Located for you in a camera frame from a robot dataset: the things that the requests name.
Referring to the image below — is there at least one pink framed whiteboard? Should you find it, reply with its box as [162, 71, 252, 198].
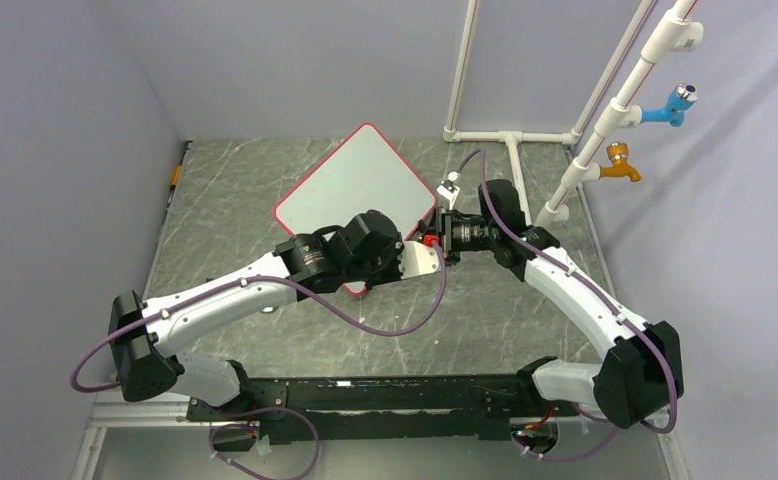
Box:
[273, 123, 437, 295]

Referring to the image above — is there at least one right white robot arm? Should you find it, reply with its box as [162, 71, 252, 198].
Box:
[422, 180, 684, 433]

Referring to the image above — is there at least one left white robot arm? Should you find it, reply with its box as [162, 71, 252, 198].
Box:
[108, 210, 404, 420]

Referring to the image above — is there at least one orange tap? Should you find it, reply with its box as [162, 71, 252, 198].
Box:
[599, 142, 642, 183]

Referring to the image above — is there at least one blue tap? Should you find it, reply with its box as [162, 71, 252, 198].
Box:
[640, 83, 698, 128]

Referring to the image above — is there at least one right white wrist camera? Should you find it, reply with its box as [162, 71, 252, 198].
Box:
[437, 171, 461, 210]

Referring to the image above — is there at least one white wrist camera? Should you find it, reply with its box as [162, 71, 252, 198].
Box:
[437, 171, 461, 210]
[398, 241, 441, 279]

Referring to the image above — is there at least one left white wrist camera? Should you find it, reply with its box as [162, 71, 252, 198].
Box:
[398, 241, 441, 279]

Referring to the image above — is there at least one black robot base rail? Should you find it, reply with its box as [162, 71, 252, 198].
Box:
[186, 373, 577, 445]

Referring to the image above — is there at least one orange black tool at wall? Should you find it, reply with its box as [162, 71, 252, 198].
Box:
[169, 165, 182, 192]

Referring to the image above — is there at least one white pvc pipe frame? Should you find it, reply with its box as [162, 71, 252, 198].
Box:
[443, 0, 705, 229]

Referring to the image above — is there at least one aluminium frame rail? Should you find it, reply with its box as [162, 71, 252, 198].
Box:
[70, 390, 195, 480]

